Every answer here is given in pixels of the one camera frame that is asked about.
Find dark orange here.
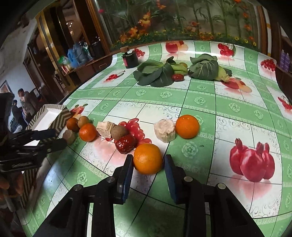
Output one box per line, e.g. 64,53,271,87
66,117,80,132

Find orange tangerine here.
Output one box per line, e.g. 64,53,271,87
79,123,97,142

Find striped white tray box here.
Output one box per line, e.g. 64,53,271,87
20,104,72,208

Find red jujube date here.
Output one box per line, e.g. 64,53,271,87
115,134,137,154

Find brown round fruit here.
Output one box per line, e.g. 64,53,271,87
110,125,129,140

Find left hand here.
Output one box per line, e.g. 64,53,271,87
1,171,24,201

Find seated person dark coat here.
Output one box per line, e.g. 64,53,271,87
10,100,27,132

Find seated person grey coat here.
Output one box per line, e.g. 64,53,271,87
18,88,37,123

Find tan round longan fruit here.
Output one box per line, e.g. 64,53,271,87
77,116,91,128

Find beige sponge cake block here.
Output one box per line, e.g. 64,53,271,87
96,121,116,138

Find small orange far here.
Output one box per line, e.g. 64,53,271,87
175,114,200,139

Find wooden sideboard cabinet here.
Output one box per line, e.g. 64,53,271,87
60,54,112,91

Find blue thermos jug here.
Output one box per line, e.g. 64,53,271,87
67,48,79,69

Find green fruit print tablecloth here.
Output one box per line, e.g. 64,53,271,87
20,41,291,236

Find grey blue kettle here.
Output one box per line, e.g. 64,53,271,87
73,43,88,65

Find green leafy vegetable left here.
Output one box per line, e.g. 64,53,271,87
133,56,188,87

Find green leafy vegetable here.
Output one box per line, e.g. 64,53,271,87
188,54,232,82
133,56,188,87

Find dark jar with lid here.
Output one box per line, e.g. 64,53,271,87
120,46,139,69

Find small red tomato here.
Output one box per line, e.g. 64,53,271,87
172,74,184,82

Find green leafy vegetable right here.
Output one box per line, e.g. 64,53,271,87
188,54,232,82

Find purple bottles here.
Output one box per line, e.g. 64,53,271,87
279,50,290,72

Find framed wall painting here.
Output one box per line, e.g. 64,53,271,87
0,80,12,93

